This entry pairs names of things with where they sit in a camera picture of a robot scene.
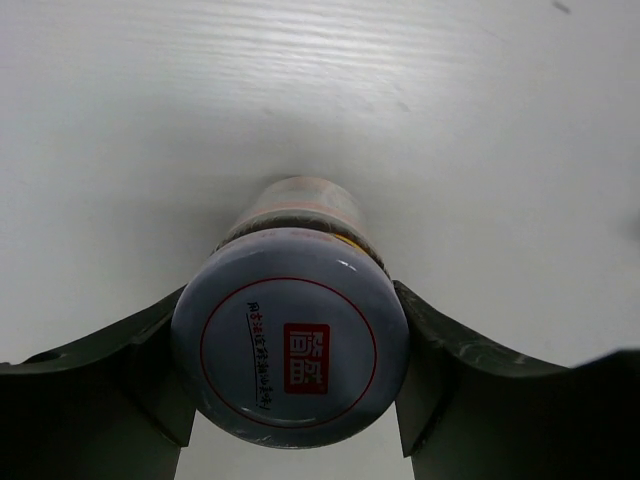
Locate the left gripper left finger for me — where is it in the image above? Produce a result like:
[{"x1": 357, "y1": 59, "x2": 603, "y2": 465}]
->
[{"x1": 1, "y1": 292, "x2": 195, "y2": 479}]

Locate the sauce jar grey lid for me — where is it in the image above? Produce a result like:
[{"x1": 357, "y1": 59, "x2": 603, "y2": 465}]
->
[{"x1": 170, "y1": 176, "x2": 409, "y2": 449}]

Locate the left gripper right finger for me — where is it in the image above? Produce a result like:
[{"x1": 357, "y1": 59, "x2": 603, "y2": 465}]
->
[{"x1": 395, "y1": 283, "x2": 639, "y2": 479}]

